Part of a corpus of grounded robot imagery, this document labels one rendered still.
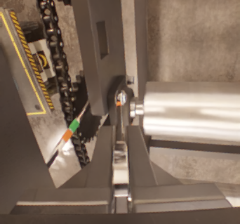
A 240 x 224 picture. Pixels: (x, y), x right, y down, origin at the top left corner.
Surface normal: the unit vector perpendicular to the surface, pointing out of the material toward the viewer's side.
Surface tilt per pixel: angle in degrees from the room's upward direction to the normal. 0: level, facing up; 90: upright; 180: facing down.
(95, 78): 0
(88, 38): 0
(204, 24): 0
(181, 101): 42
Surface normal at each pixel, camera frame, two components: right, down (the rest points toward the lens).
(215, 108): -0.24, -0.14
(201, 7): -0.23, 0.47
